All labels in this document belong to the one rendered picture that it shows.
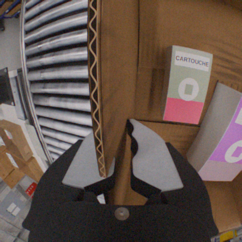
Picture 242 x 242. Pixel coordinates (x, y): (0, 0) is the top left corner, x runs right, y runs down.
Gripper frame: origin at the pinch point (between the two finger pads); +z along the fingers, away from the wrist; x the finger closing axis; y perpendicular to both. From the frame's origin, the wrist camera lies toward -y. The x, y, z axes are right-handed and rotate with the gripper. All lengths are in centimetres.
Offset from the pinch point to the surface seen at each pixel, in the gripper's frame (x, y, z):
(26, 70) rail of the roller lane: -49, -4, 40
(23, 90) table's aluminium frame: -63, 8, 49
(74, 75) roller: -18.1, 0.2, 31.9
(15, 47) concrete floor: -173, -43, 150
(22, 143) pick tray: -74, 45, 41
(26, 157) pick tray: -74, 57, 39
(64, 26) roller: -21.7, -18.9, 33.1
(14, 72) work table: -63, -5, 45
